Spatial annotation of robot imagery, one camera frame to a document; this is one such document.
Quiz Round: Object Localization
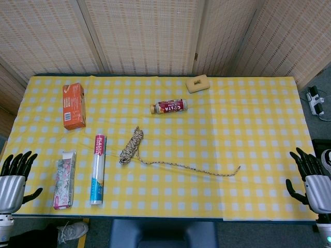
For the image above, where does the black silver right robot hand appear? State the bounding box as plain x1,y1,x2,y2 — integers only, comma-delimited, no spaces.
285,147,331,214

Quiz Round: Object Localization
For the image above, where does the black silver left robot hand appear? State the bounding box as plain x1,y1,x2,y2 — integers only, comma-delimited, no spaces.
0,151,43,214

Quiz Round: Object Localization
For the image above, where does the speckled braided rope bundle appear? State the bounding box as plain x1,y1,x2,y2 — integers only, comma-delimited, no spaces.
118,126,241,178

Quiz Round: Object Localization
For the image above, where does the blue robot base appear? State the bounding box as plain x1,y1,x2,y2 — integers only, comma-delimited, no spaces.
110,219,219,248

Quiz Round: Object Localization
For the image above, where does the plastic food wrap roll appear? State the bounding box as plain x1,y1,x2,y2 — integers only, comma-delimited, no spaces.
89,134,107,206

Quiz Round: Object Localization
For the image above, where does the yellow white checkered tablecloth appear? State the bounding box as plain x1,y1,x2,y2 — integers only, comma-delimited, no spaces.
0,75,318,222

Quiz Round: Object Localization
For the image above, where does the black floor box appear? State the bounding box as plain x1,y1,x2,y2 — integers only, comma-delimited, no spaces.
311,138,331,156

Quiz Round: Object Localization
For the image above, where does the black trouser leg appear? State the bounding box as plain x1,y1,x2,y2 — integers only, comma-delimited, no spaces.
9,223,59,248

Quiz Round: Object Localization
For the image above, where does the floral pink toothpaste box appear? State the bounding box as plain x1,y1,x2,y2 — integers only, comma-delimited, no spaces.
53,150,78,210

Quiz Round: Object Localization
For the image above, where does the white power strip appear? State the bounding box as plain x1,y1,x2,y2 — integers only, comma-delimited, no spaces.
306,86,326,116

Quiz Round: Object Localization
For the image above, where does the orange cardboard box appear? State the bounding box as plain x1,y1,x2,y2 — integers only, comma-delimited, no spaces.
62,82,87,131

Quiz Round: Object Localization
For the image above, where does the yellow sponge with hole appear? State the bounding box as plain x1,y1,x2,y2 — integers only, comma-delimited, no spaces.
186,73,209,94

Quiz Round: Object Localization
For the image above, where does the red Costa coffee bottle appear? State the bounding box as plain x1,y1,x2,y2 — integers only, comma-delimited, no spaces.
151,98,188,115

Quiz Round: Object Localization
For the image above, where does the woven bamboo folding screen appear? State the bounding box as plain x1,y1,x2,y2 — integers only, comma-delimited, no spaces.
0,0,331,137

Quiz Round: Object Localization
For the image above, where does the white power cable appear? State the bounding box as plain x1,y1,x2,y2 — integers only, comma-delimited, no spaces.
318,90,331,122

